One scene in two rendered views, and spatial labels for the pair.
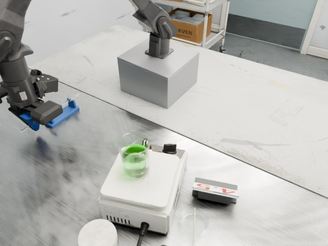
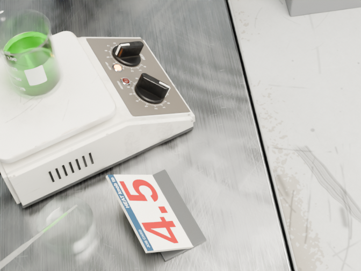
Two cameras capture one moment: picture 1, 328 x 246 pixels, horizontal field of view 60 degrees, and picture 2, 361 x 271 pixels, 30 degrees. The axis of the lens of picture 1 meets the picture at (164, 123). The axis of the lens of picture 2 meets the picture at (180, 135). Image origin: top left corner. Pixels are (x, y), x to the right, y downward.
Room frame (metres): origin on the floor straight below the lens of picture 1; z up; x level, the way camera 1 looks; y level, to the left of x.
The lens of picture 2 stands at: (0.20, -0.36, 1.50)
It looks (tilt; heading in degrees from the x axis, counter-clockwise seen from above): 56 degrees down; 53
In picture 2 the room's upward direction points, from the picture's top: 5 degrees counter-clockwise
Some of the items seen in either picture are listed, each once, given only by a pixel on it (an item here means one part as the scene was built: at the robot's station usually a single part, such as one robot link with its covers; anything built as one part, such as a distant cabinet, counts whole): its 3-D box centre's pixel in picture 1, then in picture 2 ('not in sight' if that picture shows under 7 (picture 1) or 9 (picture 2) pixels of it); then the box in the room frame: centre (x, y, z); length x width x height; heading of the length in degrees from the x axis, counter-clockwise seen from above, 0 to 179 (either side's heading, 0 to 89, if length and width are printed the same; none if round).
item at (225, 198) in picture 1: (215, 187); (156, 208); (0.36, -0.10, 0.92); 0.09 x 0.06 x 0.04; 76
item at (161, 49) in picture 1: (159, 42); not in sight; (0.78, 0.01, 1.04); 0.07 x 0.07 x 0.06; 59
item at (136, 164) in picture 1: (133, 156); (27, 54); (0.34, 0.05, 1.02); 0.06 x 0.05 x 0.08; 97
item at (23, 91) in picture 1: (22, 92); not in sight; (0.54, 0.32, 1.03); 0.19 x 0.06 x 0.08; 58
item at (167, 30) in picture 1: (160, 23); not in sight; (0.77, 0.01, 1.10); 0.09 x 0.07 x 0.06; 37
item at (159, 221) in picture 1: (147, 179); (71, 108); (0.36, 0.03, 0.94); 0.22 x 0.13 x 0.08; 166
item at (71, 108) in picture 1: (61, 111); not in sight; (0.61, 0.28, 0.92); 0.10 x 0.03 x 0.04; 148
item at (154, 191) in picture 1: (142, 174); (38, 93); (0.34, 0.04, 0.98); 0.12 x 0.12 x 0.01; 76
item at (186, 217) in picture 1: (194, 222); (66, 225); (0.28, -0.06, 0.91); 0.06 x 0.06 x 0.02
